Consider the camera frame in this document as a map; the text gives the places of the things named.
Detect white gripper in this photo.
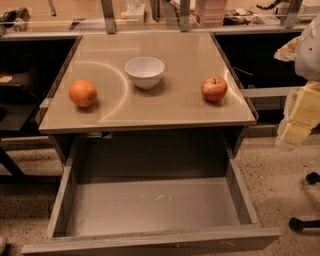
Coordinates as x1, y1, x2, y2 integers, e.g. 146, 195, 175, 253
274, 14, 320, 150

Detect orange fruit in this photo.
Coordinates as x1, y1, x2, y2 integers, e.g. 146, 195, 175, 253
69, 80, 98, 108

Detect grey cabinet with beige top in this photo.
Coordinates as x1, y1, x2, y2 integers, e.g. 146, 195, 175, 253
39, 31, 256, 159

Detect open grey drawer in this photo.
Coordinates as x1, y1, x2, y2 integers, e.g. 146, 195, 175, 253
22, 136, 280, 256

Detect red apple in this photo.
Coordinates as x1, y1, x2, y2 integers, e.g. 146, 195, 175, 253
201, 76, 228, 102

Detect pink stacked bins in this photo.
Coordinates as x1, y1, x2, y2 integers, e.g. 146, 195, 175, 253
194, 0, 227, 27

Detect black chair leg caster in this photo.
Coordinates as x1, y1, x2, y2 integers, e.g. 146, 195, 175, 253
289, 217, 320, 233

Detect white bowl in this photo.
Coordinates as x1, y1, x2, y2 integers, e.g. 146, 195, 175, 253
125, 57, 165, 89

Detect white box on shelf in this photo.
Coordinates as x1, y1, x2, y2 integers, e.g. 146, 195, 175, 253
121, 1, 145, 24

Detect black device on shelf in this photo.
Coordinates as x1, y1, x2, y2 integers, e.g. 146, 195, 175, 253
0, 7, 29, 28

